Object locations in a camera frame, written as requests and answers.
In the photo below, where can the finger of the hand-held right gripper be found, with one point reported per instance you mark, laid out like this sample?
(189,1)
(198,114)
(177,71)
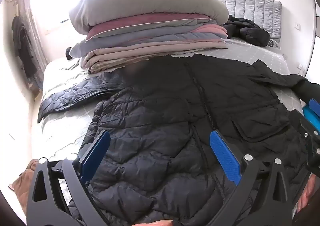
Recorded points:
(310,118)
(315,107)

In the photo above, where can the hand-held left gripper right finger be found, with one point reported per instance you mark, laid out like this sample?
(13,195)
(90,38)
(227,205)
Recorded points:
(225,158)

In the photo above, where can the dark hanging clothes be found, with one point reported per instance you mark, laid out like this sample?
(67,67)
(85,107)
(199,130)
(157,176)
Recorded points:
(22,45)

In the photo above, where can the brown cloth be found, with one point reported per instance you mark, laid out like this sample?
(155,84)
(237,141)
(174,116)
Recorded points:
(22,186)

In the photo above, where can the beige folded blanket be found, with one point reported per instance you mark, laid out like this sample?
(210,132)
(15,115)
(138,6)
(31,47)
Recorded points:
(125,58)

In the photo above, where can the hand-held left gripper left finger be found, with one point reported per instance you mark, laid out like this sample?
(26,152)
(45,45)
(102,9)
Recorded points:
(96,152)

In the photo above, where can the crumpled black jacket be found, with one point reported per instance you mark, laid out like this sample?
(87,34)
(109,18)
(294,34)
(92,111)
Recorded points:
(250,31)

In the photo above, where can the small dark object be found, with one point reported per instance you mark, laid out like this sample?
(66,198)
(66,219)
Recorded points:
(68,54)

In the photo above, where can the bed with grey patterned sheet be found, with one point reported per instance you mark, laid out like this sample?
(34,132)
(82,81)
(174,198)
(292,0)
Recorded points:
(250,49)

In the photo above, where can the black puffer jacket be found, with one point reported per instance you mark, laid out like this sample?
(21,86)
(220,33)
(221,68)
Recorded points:
(162,115)

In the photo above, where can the person's right hand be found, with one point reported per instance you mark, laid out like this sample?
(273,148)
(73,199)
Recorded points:
(305,196)

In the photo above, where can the light pink folded blanket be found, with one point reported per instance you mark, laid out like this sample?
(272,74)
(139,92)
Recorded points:
(210,29)

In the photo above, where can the white lace cloth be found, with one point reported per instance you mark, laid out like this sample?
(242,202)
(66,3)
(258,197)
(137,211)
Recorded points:
(183,53)

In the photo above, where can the grey quilted headboard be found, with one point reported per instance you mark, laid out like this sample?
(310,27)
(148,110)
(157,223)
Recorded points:
(250,3)

